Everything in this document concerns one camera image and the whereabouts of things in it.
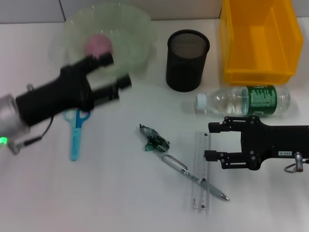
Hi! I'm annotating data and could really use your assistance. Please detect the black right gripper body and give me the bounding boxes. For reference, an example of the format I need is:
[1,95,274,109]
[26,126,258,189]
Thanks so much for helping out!
[240,115,309,172]

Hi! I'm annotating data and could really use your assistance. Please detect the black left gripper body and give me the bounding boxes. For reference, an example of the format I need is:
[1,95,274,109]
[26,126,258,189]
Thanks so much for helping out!
[15,57,95,128]

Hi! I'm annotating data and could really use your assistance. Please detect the pink toy peach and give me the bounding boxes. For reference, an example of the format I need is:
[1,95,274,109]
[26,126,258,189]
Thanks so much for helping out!
[84,34,114,58]

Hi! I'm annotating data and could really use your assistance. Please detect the green plastic wrapper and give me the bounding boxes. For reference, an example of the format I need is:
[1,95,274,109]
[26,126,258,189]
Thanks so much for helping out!
[139,123,171,153]

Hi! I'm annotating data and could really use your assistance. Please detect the clear plastic ruler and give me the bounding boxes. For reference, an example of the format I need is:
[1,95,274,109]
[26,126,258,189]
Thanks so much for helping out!
[192,131,211,210]

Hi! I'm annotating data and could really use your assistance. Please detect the silver ballpoint pen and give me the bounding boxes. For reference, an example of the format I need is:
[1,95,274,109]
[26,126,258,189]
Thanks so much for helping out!
[158,153,230,202]

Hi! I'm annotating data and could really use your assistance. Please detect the green translucent fruit bowl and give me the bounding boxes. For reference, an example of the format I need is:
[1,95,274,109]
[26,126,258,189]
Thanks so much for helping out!
[63,2,157,83]

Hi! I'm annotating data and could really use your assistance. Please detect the clear bottle with green label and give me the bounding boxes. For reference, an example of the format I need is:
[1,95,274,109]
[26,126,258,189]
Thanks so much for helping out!
[195,84,291,118]

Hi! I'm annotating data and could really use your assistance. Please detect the blue and teal scissors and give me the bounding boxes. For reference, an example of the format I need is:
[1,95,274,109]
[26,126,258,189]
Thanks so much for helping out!
[63,107,91,162]

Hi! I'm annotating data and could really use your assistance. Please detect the black mesh cup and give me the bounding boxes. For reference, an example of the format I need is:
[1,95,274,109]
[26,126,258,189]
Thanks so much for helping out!
[165,29,211,92]

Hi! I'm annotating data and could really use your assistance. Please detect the yellow plastic bin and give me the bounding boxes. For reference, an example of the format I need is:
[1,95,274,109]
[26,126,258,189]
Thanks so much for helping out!
[219,0,304,85]

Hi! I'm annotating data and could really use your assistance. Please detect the right gripper cable with plugs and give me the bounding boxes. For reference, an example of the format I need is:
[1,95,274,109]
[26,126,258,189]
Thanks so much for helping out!
[283,151,309,174]

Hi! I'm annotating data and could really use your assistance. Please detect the gripper cable with plugs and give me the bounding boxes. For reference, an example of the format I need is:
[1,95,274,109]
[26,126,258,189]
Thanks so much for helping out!
[8,83,54,155]
[283,151,309,174]

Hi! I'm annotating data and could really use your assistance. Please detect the left gripper cable with plugs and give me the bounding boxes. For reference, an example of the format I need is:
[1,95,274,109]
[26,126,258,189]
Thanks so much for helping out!
[8,83,54,155]

